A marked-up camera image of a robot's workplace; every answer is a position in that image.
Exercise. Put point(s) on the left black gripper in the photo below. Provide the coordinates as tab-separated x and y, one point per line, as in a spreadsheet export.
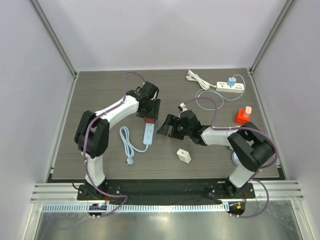
153	113

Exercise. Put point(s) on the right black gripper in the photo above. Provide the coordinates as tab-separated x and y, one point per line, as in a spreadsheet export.
173	127

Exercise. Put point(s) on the dark red charger plug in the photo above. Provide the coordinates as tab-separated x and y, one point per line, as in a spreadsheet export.
149	120

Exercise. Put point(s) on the blue power strip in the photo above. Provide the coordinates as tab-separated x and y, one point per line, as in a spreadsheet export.
129	148

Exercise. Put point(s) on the white charger plug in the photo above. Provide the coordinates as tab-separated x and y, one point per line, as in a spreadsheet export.
184	156

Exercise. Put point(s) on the red cube socket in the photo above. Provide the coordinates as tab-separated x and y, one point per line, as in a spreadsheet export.
240	119

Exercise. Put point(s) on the round blue socket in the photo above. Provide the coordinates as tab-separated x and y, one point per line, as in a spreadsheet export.
235	159

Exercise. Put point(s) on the pink charger plug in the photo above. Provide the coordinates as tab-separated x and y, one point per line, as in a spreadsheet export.
247	111

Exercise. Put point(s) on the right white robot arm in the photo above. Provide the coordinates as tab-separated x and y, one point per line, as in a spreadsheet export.
252	147

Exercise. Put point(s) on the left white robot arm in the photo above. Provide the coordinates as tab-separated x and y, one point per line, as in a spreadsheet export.
92	134

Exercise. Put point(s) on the light blue charger plug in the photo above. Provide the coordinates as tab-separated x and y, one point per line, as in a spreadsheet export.
231	81

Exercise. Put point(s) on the white power strip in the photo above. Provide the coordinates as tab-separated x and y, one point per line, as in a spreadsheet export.
220	86

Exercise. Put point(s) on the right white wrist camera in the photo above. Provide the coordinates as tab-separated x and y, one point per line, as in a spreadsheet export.
182	107

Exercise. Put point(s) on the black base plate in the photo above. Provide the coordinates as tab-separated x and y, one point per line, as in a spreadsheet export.
166	192

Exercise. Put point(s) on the left aluminium frame post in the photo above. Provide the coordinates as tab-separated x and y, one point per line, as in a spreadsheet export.
52	35

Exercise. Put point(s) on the aluminium frame post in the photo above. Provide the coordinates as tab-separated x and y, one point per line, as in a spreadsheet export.
285	10
52	35

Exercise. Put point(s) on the white slotted cable duct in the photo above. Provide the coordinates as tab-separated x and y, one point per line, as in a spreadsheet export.
98	207

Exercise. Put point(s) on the aluminium front rail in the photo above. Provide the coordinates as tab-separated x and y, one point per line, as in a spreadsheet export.
278	190

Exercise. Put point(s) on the right aluminium frame post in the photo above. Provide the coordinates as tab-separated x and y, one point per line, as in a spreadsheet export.
285	10

